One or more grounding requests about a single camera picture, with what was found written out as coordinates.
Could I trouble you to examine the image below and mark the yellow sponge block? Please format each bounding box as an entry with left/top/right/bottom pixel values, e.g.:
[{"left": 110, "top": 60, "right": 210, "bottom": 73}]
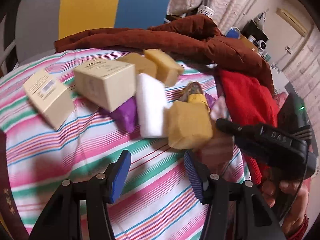
[{"left": 168, "top": 101, "right": 213, "bottom": 150}]

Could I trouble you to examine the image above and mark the white foam block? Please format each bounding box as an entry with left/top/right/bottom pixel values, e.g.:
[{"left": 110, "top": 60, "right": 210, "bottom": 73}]
[{"left": 136, "top": 73, "right": 169, "bottom": 138}]

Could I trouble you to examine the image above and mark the yellow knitted toy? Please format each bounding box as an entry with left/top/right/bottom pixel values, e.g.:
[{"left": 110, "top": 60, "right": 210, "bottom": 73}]
[{"left": 178, "top": 82, "right": 210, "bottom": 111}]

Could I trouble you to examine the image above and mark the right hand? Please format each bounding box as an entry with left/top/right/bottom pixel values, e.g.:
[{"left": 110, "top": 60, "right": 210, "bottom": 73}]
[{"left": 261, "top": 180, "right": 309, "bottom": 236}]

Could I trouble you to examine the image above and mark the striped bed sheet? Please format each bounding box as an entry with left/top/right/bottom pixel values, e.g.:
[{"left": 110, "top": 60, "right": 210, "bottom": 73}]
[{"left": 0, "top": 48, "right": 252, "bottom": 240}]

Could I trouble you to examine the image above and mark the purple pouch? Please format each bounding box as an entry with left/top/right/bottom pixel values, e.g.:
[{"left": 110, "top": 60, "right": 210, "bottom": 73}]
[{"left": 99, "top": 96, "right": 138, "bottom": 133}]

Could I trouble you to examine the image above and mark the red cloth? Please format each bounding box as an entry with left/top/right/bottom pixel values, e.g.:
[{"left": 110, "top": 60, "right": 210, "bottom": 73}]
[{"left": 216, "top": 69, "right": 279, "bottom": 185}]

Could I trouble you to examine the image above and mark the cream cardboard box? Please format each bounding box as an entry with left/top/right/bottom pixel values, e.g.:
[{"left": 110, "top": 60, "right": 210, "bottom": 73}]
[{"left": 73, "top": 59, "right": 136, "bottom": 112}]

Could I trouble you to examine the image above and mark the cream box with barcode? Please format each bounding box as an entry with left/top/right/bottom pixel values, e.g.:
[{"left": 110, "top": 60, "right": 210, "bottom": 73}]
[{"left": 23, "top": 69, "right": 74, "bottom": 130}]

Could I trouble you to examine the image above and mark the yellow sponge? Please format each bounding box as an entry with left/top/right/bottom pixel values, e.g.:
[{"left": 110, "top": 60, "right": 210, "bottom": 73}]
[{"left": 144, "top": 49, "right": 184, "bottom": 87}]

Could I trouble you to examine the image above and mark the tan sponge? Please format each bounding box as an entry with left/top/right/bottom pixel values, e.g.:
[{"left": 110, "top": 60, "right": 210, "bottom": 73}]
[{"left": 117, "top": 53, "right": 157, "bottom": 78}]

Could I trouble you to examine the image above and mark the dark red blanket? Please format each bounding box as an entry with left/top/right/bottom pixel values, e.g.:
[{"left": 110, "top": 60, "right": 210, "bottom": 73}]
[{"left": 54, "top": 14, "right": 274, "bottom": 94}]

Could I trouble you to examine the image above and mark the grey yellow blue chair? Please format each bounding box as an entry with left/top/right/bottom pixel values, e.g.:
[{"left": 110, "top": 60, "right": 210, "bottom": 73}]
[{"left": 15, "top": 0, "right": 169, "bottom": 63}]

